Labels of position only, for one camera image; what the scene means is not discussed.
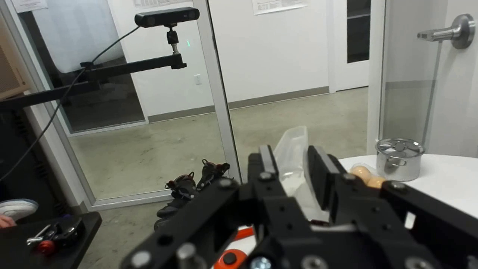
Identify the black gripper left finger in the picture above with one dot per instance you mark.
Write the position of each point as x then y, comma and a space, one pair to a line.
280, 222

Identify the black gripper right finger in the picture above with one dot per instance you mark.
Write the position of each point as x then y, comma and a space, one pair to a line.
357, 216

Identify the steel pot with lid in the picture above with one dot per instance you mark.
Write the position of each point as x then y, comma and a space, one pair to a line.
399, 159

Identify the steel door handle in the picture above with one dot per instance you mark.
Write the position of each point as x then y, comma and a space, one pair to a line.
461, 33

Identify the black camera on stand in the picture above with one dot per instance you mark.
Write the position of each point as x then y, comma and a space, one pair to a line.
169, 17

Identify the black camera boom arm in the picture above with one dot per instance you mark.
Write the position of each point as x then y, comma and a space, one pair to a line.
93, 74

